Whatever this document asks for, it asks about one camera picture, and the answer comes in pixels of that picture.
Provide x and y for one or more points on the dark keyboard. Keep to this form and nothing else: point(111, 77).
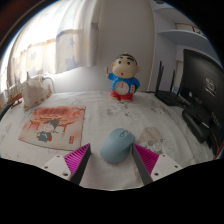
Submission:
point(4, 111)

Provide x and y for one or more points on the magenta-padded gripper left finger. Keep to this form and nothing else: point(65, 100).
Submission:
point(77, 160)

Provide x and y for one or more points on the black router with antennas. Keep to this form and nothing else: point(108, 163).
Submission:
point(168, 96)

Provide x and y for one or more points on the red cartoon print mouse pad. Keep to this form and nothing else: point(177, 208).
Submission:
point(53, 125)

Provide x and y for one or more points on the wooden model sailing ship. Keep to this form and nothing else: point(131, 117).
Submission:
point(14, 95)

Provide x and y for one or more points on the white printed tablecloth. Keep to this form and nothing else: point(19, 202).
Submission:
point(110, 113)

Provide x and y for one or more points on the white wall shelf unit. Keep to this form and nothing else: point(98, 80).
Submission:
point(180, 36)

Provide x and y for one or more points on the cartoon boy figure clock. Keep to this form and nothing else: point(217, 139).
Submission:
point(123, 78)

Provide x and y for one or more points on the black monitor stand base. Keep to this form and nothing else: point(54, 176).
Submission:
point(195, 125)

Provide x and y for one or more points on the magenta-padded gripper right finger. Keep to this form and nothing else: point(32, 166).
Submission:
point(146, 160)

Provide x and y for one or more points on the black computer monitor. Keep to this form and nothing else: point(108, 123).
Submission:
point(203, 80)

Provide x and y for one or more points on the light blue computer mouse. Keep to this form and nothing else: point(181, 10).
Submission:
point(116, 145)

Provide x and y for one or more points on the white star print curtain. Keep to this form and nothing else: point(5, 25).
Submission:
point(56, 43)

